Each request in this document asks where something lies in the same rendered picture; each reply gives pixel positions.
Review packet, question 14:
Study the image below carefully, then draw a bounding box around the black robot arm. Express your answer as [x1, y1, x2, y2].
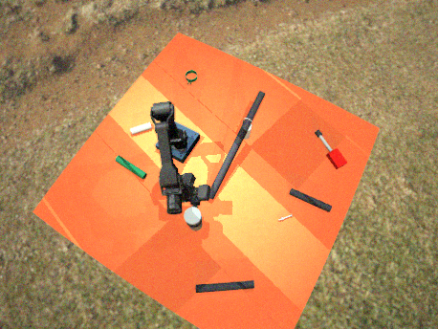
[150, 101, 196, 215]

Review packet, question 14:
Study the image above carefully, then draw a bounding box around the green cylinder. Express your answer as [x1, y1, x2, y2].
[115, 155, 147, 180]

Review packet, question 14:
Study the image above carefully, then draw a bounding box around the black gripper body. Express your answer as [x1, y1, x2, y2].
[181, 182, 210, 201]

